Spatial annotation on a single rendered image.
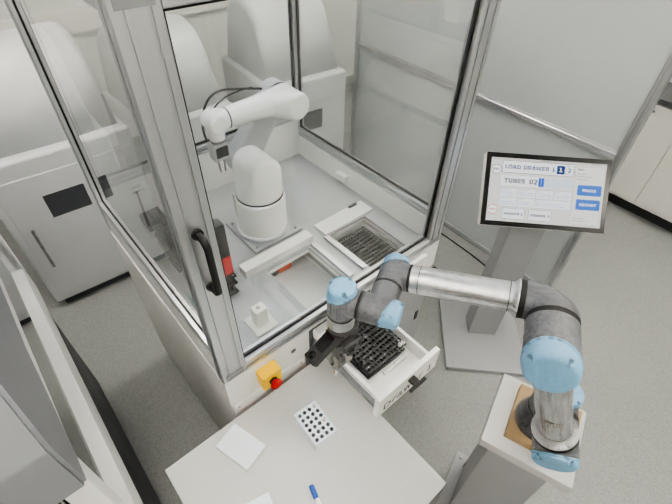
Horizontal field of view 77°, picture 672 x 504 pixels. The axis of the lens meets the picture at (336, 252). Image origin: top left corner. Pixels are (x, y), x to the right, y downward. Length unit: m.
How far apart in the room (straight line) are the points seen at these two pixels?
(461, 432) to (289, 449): 1.17
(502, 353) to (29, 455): 2.34
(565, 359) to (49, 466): 0.91
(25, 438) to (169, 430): 1.72
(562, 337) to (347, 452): 0.77
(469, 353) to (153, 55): 2.26
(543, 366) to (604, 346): 2.06
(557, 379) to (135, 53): 0.98
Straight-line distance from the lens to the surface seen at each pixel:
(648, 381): 3.04
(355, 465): 1.46
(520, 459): 1.59
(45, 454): 0.79
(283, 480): 1.45
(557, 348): 1.00
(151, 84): 0.78
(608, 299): 3.35
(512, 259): 2.28
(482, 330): 2.70
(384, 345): 1.53
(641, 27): 2.46
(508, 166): 1.98
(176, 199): 0.89
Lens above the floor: 2.14
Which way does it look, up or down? 44 degrees down
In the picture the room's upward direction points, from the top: 2 degrees clockwise
